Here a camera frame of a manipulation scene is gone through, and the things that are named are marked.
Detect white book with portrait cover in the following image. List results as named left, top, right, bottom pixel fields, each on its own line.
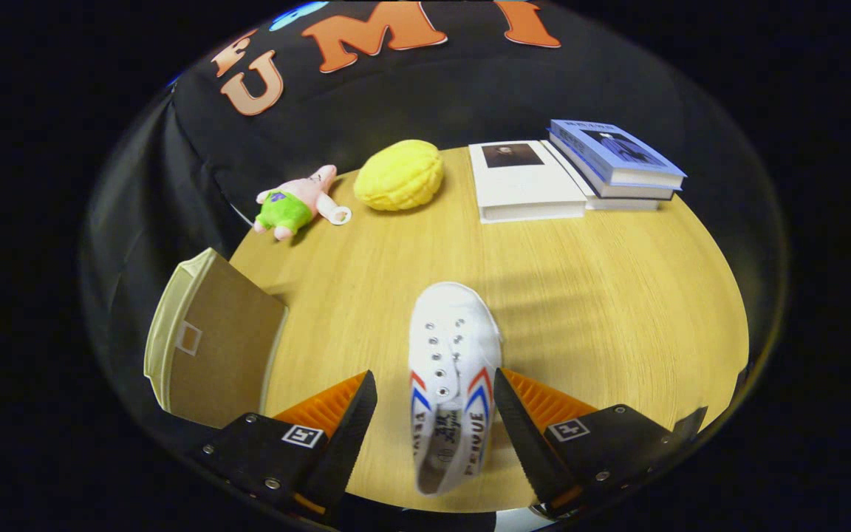
left=468, top=140, right=589, bottom=224

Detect yellow fluffy plush toy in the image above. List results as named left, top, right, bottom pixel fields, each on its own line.
left=354, top=140, right=445, bottom=212

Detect beige fabric storage box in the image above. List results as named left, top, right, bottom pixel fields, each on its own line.
left=143, top=248, right=290, bottom=429

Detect blue book with figure cover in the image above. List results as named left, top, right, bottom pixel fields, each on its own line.
left=548, top=119, right=688, bottom=200

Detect pink starfish plush toy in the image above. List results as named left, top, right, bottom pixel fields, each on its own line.
left=253, top=164, right=352, bottom=242

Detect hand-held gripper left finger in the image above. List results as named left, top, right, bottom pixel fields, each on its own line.
left=200, top=370, right=378, bottom=519

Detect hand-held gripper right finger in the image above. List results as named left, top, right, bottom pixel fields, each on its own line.
left=494, top=368, right=694, bottom=516

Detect white canvas shoe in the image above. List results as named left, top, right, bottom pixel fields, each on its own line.
left=407, top=282, right=505, bottom=496

